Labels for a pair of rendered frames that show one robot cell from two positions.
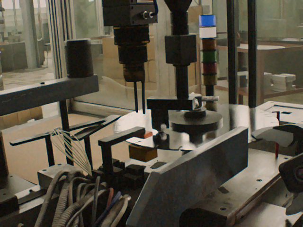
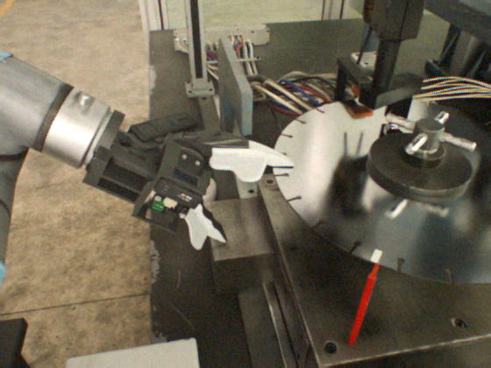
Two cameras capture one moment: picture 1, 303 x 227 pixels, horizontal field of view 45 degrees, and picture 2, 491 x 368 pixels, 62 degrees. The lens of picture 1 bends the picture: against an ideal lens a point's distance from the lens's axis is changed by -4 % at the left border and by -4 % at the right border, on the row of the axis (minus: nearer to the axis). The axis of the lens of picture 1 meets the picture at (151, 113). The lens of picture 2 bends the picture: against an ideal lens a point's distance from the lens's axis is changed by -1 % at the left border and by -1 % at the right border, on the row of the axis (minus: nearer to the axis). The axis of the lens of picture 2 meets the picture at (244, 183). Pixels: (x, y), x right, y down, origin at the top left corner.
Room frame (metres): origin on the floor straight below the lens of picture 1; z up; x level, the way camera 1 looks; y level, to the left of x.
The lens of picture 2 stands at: (0.81, -0.50, 1.23)
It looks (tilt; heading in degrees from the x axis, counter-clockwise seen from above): 39 degrees down; 127
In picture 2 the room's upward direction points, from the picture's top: straight up
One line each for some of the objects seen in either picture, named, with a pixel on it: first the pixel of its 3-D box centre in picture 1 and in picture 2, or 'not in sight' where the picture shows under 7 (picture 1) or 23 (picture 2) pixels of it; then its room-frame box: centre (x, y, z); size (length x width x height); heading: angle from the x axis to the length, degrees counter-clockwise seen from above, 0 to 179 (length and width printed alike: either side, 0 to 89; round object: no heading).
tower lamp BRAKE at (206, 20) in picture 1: (207, 20); not in sight; (1.03, -0.16, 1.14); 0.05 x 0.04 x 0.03; 48
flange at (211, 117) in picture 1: (194, 115); (420, 156); (0.74, -0.09, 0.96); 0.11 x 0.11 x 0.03
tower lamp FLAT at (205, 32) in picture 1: (207, 32); not in sight; (1.03, -0.16, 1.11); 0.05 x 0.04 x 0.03; 48
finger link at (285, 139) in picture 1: (280, 131); (252, 166); (0.60, -0.22, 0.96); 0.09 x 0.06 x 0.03; 37
